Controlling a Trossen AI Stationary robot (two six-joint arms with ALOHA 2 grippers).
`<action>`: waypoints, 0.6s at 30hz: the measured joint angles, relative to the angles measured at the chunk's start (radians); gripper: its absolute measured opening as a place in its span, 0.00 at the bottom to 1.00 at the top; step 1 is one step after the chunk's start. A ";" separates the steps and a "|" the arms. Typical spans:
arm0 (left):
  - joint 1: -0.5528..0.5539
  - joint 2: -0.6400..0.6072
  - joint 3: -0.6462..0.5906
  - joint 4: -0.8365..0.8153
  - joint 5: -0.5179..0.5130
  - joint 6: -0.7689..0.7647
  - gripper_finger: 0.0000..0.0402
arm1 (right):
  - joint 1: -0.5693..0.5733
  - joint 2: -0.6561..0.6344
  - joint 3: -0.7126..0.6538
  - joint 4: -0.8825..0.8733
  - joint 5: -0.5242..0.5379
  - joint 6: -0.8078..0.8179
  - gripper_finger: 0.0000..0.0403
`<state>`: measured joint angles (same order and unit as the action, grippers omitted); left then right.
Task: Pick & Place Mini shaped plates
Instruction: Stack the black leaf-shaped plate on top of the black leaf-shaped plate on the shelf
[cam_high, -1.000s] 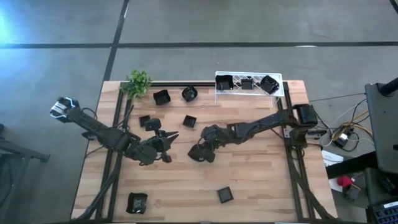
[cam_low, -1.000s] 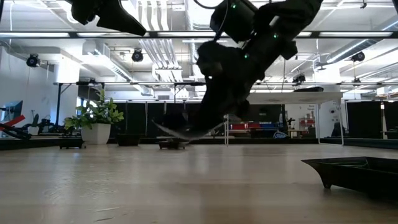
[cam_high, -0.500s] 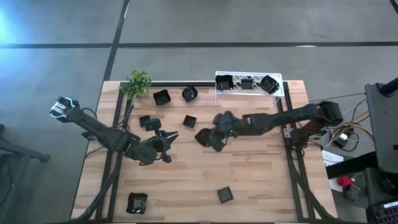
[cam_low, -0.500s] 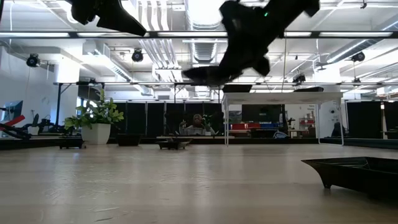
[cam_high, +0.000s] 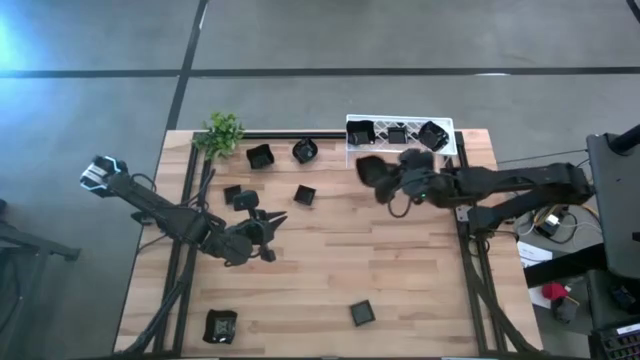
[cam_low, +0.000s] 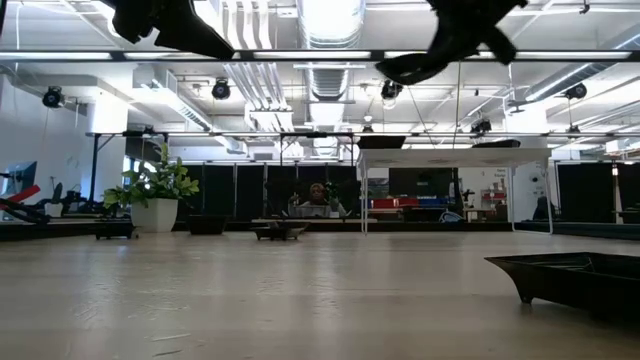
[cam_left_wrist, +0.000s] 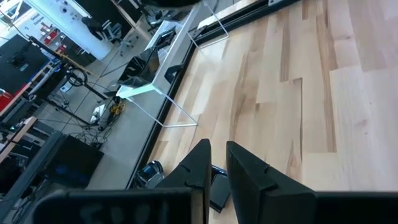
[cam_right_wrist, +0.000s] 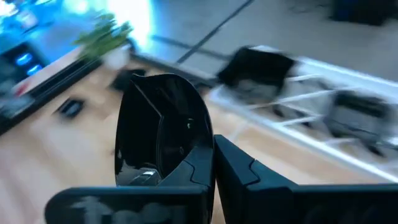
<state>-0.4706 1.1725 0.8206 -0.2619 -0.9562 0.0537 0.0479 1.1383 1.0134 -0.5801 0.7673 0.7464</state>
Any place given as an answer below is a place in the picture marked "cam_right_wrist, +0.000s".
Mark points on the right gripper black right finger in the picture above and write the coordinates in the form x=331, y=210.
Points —
x=236, y=174

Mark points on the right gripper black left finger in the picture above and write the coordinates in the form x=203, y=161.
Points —
x=202, y=168

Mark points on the black leaf-shaped plate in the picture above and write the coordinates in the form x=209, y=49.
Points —
x=146, y=130

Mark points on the black flared square plate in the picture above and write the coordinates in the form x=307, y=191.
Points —
x=122, y=81

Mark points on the small black cube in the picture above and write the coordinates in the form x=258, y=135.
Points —
x=71, y=108

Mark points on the green plant in white pot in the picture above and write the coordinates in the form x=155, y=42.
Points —
x=102, y=37

